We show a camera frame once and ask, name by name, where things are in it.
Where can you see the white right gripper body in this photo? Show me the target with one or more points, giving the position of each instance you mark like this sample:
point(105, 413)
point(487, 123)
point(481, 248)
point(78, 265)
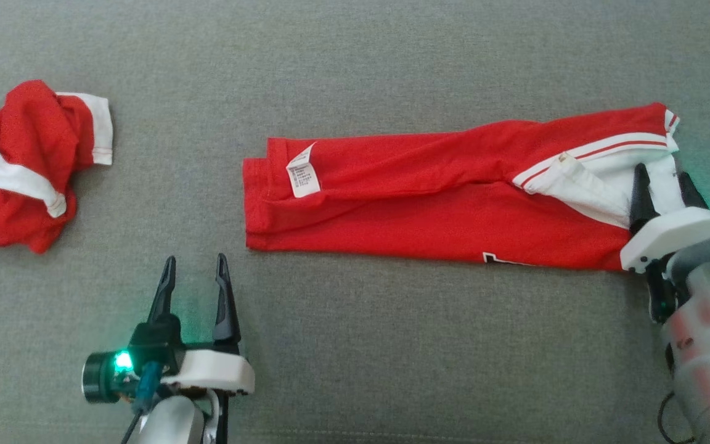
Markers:
point(675, 231)

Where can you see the round left wrist camera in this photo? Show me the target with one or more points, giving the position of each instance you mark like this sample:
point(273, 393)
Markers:
point(102, 377)

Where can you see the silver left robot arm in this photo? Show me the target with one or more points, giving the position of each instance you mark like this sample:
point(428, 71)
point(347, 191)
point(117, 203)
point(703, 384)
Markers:
point(173, 422)

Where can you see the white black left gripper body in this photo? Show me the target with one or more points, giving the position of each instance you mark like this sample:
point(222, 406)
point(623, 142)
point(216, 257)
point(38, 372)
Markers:
point(213, 370)

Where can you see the red garment wide white bands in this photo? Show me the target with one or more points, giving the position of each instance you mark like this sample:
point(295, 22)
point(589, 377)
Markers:
point(28, 135)

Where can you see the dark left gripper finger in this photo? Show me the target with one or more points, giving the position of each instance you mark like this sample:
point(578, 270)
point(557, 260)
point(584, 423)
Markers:
point(165, 290)
point(225, 308)

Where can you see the red garment thin white stripes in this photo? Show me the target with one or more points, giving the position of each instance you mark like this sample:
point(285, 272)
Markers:
point(423, 203)

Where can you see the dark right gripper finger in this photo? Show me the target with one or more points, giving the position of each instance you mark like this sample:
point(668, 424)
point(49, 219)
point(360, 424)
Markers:
point(689, 194)
point(641, 197)

